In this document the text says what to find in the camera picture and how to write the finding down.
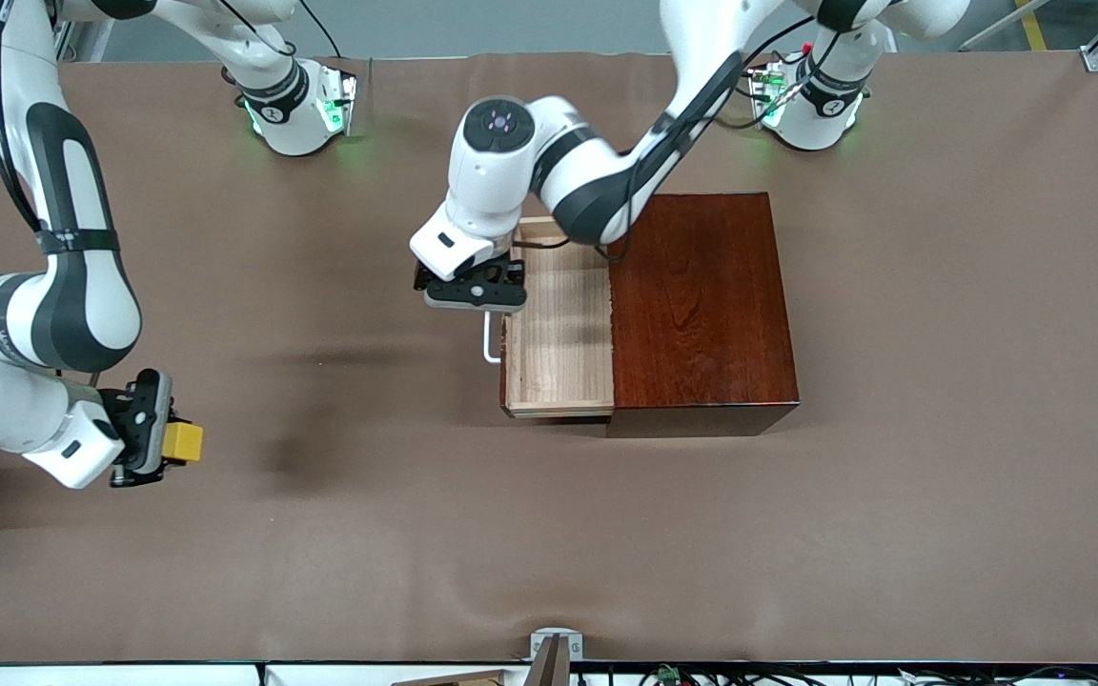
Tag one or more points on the yellow block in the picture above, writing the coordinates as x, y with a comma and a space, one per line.
185, 443

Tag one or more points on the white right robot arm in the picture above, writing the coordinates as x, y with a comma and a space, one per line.
82, 314

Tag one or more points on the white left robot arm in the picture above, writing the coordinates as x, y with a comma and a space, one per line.
597, 191

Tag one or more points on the dark brown wooden cabinet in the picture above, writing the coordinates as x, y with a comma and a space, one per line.
711, 314

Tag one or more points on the brown table mat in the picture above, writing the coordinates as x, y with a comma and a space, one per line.
416, 534

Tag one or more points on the light wooden board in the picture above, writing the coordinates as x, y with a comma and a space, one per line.
458, 679

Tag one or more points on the yellow floor tape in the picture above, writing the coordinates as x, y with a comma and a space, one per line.
1033, 27

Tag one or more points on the grey metal mount bracket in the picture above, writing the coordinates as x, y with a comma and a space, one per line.
557, 648

